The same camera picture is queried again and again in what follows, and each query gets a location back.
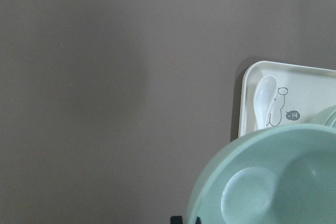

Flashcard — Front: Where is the beige rabbit tray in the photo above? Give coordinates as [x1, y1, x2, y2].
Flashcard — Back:
[238, 61, 335, 136]

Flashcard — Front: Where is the white ceramic spoon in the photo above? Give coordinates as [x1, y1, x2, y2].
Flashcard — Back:
[253, 75, 277, 131]

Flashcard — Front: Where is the green bowl on tray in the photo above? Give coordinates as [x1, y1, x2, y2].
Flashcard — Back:
[309, 105, 336, 128]

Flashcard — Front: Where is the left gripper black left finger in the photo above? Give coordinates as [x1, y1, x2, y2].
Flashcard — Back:
[170, 216, 183, 224]

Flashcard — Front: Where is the green bowl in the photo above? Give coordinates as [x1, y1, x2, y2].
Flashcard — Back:
[185, 124, 335, 223]
[309, 105, 336, 128]

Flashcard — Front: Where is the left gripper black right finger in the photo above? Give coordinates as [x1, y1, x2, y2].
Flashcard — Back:
[195, 217, 202, 224]

